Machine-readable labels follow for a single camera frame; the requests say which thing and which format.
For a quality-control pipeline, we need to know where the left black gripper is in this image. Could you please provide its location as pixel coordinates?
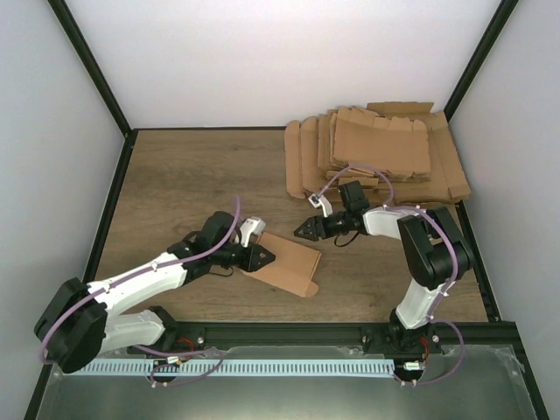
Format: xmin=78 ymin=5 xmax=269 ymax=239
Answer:
xmin=213 ymin=241 xmax=277 ymax=273

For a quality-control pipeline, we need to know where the brown cardboard box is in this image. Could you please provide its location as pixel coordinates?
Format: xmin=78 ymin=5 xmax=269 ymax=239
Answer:
xmin=240 ymin=232 xmax=322 ymax=298

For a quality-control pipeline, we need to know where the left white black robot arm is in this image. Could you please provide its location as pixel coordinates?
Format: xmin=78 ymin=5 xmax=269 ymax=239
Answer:
xmin=34 ymin=211 xmax=276 ymax=374

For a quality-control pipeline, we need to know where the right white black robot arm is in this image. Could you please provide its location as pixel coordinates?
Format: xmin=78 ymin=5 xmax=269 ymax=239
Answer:
xmin=294 ymin=181 xmax=474 ymax=353

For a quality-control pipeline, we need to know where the stack of flat cardboard blanks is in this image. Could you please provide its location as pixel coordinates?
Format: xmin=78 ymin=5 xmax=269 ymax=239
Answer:
xmin=283 ymin=101 xmax=472 ymax=204

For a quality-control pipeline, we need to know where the clear plastic sheet cover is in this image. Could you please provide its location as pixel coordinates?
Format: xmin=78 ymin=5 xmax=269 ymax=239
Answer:
xmin=30 ymin=346 xmax=537 ymax=419

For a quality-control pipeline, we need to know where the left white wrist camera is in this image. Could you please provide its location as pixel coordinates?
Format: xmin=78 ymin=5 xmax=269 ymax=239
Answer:
xmin=237 ymin=216 xmax=266 ymax=248

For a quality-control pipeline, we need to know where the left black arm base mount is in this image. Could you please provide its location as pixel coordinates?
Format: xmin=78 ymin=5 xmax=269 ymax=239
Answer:
xmin=125 ymin=327 xmax=210 ymax=359

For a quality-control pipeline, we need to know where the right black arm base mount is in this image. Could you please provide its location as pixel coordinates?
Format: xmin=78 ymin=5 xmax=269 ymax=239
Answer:
xmin=360 ymin=323 xmax=441 ymax=357

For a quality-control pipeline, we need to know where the light blue slotted cable duct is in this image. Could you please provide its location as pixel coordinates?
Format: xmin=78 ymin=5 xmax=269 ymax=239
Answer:
xmin=73 ymin=359 xmax=395 ymax=378

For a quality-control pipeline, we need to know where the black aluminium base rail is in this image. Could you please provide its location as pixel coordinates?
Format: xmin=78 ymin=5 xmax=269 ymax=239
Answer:
xmin=170 ymin=322 xmax=521 ymax=350

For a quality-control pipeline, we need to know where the black frame post right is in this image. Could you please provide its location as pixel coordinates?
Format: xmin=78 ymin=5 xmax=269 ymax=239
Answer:
xmin=444 ymin=0 xmax=519 ymax=122

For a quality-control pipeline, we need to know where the black frame post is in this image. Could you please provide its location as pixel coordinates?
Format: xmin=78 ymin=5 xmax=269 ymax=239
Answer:
xmin=46 ymin=0 xmax=133 ymax=137
xmin=444 ymin=0 xmax=519 ymax=122

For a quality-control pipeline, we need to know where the black frame post left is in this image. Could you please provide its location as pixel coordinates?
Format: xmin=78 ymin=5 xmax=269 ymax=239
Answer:
xmin=46 ymin=0 xmax=133 ymax=137

